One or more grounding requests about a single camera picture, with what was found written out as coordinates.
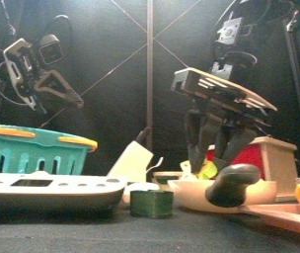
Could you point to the yellow-green toy starfruit piece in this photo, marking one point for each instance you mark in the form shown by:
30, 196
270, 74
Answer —
209, 170

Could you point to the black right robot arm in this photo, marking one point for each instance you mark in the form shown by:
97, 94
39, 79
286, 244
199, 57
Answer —
262, 36

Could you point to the red and wooden box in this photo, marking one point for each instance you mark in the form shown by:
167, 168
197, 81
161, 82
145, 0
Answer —
276, 164

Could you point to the small beige cup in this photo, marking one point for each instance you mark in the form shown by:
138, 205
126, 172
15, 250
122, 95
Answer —
165, 176

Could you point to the white bowl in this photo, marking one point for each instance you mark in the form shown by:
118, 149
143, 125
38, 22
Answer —
193, 194

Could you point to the white toy egg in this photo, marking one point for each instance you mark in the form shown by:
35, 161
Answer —
139, 189

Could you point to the dark green cube block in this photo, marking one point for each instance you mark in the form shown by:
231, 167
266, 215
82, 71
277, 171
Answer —
151, 204

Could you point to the wooden tray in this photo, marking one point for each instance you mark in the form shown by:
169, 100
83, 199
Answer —
285, 217

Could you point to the white and grey toy scale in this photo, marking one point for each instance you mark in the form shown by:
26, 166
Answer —
47, 192

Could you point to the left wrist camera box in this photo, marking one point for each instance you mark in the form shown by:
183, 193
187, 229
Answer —
51, 49

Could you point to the grey vertical frame pole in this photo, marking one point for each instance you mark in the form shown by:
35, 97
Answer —
150, 72

